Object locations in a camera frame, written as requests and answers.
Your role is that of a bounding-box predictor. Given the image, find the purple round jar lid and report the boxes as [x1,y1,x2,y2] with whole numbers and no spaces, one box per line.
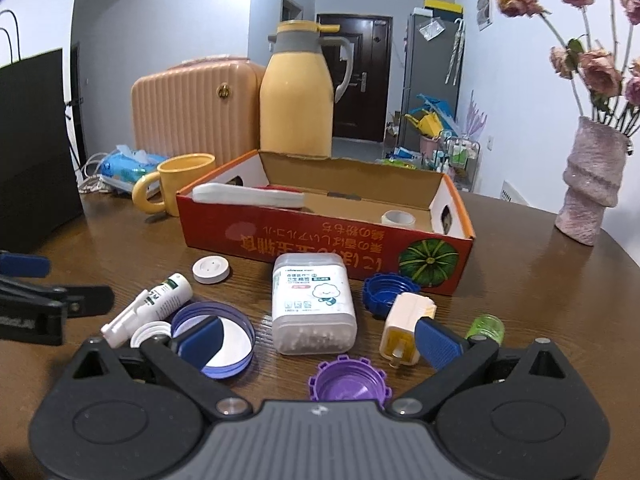
[171,301,255,378]

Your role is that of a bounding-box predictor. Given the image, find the black paper bag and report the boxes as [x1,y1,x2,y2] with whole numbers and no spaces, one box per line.
[0,10,85,253]

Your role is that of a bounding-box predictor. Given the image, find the white folded umbrella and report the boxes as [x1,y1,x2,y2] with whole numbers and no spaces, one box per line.
[446,19,466,86]

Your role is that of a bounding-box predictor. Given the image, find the white lint brush red pad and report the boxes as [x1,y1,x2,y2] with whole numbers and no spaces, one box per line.
[192,183,307,209]

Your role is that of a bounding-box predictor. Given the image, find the white cables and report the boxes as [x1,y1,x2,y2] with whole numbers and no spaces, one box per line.
[80,152,108,193]

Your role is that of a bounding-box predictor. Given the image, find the yellow mug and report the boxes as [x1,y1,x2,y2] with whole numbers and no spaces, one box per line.
[132,153,217,217]

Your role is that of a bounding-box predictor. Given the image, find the clear cotton swab box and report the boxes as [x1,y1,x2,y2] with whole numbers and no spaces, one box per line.
[271,253,358,356]

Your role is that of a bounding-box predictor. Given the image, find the white spray bottle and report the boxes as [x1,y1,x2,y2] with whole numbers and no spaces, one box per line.
[101,273,194,347]

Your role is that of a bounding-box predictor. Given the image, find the purple feathery decoration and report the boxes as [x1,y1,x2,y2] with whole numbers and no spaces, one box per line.
[462,91,488,138]

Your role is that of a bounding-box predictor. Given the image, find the bunch of dried roses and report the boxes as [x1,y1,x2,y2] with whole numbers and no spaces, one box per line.
[492,0,640,137]

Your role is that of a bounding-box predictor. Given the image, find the yellow and black box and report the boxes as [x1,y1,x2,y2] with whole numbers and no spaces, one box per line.
[424,0,465,15]

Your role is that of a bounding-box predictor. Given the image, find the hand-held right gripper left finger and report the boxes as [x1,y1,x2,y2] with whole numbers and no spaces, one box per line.
[74,317,254,422]

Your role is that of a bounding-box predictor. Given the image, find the small green bottle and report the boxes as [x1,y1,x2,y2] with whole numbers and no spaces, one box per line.
[465,314,505,346]

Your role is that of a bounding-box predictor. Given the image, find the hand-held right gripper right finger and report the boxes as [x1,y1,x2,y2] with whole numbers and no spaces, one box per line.
[392,318,566,422]

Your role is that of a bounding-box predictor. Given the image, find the wire storage trolley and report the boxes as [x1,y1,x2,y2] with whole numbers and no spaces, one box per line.
[440,135,481,193]

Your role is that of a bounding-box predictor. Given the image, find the pink textured vase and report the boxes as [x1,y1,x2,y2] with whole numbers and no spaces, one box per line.
[555,116,632,247]

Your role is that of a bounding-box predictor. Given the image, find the dark brown entrance door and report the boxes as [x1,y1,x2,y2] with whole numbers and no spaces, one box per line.
[316,14,393,143]

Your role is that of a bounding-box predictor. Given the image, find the orange ribbed suitcase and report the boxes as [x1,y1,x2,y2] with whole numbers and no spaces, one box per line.
[131,59,266,161]

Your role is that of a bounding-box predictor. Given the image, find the grey fridge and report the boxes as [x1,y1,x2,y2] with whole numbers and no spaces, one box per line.
[400,10,463,146]

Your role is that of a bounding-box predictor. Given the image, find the white plastic bottle cap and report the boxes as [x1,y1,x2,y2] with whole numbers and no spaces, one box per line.
[131,321,173,348]

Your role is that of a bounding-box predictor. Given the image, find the pink bucket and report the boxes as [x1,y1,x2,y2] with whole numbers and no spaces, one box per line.
[419,132,443,158]

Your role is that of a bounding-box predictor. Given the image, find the red printed cardboard box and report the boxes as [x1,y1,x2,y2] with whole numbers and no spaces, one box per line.
[176,149,476,295]

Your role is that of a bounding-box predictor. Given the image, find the yellow thermos jug grey handle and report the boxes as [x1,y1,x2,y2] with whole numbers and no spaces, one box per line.
[259,20,354,157]

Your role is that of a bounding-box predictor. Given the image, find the white charger plug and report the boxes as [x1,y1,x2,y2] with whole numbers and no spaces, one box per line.
[380,293,436,371]

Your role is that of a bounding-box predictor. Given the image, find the blue tissue pack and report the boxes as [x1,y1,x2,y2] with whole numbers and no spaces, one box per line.
[99,145,173,193]

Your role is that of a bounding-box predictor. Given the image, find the blue notched bottle cap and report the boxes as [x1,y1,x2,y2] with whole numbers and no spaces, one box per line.
[363,273,422,320]

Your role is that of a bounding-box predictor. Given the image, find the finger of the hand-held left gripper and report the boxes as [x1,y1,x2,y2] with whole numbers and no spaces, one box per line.
[0,251,52,277]
[0,276,115,317]

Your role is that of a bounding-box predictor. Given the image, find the purple notched bottle cap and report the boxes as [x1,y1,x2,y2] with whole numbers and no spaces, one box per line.
[307,355,392,403]

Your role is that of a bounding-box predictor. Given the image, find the white round disc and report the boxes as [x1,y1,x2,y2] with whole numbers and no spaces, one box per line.
[193,256,232,285]

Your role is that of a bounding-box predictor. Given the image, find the yellow dustpan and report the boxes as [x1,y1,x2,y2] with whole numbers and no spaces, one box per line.
[405,112,443,136]

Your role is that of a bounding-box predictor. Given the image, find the white leaning board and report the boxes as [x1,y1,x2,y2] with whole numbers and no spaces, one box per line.
[500,180,530,207]

